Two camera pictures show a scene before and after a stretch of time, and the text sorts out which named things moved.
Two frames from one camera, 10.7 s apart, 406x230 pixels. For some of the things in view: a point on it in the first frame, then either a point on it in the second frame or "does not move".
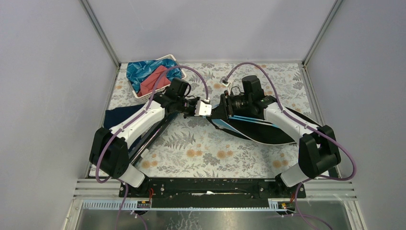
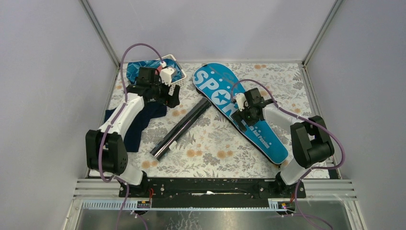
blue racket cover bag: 255,130 -> 219,85
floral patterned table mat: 197,147 does not move
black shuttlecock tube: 152,134 -> 156,152
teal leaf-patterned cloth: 135,69 does not move
